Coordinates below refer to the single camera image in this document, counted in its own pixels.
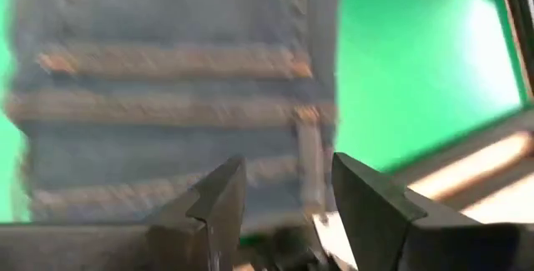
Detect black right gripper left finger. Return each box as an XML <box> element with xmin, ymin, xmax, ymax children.
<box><xmin>145</xmin><ymin>153</ymin><xmax>248</xmax><ymax>271</ymax></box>

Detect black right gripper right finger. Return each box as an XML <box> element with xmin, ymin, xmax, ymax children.
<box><xmin>331</xmin><ymin>152</ymin><xmax>481</xmax><ymax>271</ymax></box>

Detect dark blue denim jeans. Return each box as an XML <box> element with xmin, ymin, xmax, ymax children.
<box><xmin>3</xmin><ymin>0</ymin><xmax>341</xmax><ymax>238</ymax></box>

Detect black aluminium table frame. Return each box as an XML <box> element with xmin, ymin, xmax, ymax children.
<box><xmin>383</xmin><ymin>0</ymin><xmax>534</xmax><ymax>205</ymax></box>

